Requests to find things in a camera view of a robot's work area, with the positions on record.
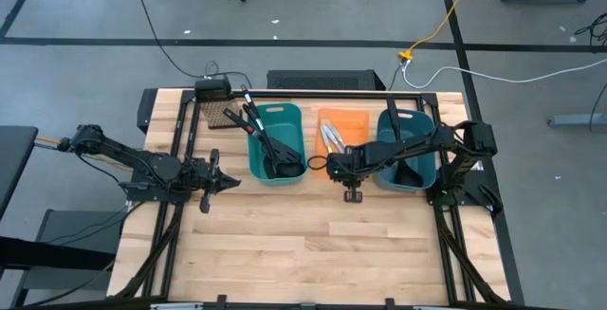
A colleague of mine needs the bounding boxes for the thin black floor cable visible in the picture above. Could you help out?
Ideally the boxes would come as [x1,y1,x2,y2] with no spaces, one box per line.
[133,0,253,89]

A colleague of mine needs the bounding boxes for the orange translucent plastic bin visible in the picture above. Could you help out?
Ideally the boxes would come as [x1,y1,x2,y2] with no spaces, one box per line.
[314,107,371,181]

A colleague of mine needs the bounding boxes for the black slim-handled ladle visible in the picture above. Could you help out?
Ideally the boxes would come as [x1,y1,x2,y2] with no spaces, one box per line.
[242,103,306,180]

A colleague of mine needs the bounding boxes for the metal box grater black handle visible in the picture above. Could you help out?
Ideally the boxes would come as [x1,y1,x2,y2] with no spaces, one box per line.
[193,78,244,130]

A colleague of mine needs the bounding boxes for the black aluminium table frame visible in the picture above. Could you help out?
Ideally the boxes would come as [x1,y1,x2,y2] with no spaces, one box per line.
[113,86,526,310]

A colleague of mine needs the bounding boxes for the black side table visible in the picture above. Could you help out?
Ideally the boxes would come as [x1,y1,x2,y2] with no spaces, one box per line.
[0,125,40,221]

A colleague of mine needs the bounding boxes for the black spatula silver handle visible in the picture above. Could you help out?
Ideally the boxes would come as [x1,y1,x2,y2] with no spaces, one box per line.
[239,84,304,178]

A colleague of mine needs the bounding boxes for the grey side table base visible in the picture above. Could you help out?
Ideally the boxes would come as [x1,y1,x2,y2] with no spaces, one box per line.
[8,208,125,309]

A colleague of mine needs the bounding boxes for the silver butter knife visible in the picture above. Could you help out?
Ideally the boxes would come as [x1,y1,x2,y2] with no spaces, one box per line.
[319,122,339,155]
[326,119,347,153]

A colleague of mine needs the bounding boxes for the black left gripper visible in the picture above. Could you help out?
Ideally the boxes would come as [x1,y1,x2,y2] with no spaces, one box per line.
[187,148,242,214]

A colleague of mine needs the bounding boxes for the right gripper cable loop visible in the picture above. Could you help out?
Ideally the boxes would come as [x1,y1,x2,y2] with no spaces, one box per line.
[306,154,329,173]

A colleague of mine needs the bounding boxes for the dark blue-green plastic bin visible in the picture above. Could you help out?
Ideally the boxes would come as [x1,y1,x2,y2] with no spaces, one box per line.
[375,108,437,193]

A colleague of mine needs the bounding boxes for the white floor cable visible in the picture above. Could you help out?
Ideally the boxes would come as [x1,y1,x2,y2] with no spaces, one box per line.
[401,57,607,91]

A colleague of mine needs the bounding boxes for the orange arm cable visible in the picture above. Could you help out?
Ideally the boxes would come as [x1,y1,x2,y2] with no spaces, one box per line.
[34,135,134,173]

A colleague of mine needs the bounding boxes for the yellow extension cable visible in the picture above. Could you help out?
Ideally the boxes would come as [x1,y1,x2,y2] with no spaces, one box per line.
[396,0,484,63]

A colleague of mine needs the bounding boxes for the black cable tangle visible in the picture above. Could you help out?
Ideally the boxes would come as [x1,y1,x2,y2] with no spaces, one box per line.
[573,12,607,48]

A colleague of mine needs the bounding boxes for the light teal plastic bin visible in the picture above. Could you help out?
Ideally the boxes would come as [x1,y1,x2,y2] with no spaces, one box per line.
[246,102,308,188]

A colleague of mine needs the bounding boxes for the black computer case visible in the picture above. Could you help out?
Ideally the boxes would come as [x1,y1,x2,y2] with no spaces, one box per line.
[266,68,387,92]

